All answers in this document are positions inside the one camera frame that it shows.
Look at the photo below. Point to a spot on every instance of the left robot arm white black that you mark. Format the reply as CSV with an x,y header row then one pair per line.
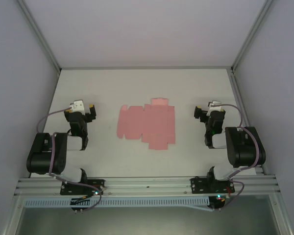
x,y
44,154

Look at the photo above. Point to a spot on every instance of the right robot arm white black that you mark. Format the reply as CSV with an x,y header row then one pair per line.
x,y
245,149

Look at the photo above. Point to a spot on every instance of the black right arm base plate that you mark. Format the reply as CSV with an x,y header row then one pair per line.
x,y
198,186

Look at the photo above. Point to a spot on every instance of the aluminium side rail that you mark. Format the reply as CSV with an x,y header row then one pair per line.
x,y
242,105

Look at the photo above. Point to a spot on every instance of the aluminium frame post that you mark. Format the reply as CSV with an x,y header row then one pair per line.
x,y
39,34
253,34

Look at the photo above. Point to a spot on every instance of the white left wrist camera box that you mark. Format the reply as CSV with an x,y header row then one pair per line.
x,y
78,105

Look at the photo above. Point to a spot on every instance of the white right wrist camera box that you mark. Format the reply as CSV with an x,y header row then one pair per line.
x,y
213,105

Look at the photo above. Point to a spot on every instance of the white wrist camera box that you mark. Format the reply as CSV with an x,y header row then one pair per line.
x,y
213,105
78,105

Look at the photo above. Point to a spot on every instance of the pink paper box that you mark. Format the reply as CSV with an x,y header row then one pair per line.
x,y
147,122

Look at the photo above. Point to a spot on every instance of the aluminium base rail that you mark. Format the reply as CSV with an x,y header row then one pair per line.
x,y
147,184

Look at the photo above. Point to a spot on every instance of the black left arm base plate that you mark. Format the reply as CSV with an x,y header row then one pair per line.
x,y
73,188

